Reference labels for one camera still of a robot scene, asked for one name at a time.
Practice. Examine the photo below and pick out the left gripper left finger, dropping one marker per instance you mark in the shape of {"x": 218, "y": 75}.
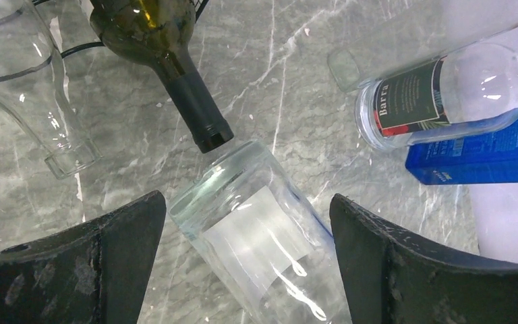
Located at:
{"x": 94, "y": 272}

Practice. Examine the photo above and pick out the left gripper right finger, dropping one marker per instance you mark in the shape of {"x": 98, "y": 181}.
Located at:
{"x": 393, "y": 275}

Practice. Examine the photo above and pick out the clear red-label bottle silver cap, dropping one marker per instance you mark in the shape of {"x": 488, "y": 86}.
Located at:
{"x": 263, "y": 239}

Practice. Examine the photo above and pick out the blue labelled water bottle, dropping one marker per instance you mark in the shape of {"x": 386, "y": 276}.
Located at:
{"x": 490, "y": 158}

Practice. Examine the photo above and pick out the clear glass bottle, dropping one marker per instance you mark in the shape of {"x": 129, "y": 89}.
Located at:
{"x": 32, "y": 92}

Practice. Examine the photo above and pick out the dark green wine bottle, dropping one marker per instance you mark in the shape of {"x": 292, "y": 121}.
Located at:
{"x": 156, "y": 34}

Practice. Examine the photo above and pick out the black wire wine rack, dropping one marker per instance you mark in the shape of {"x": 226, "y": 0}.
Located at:
{"x": 199, "y": 5}

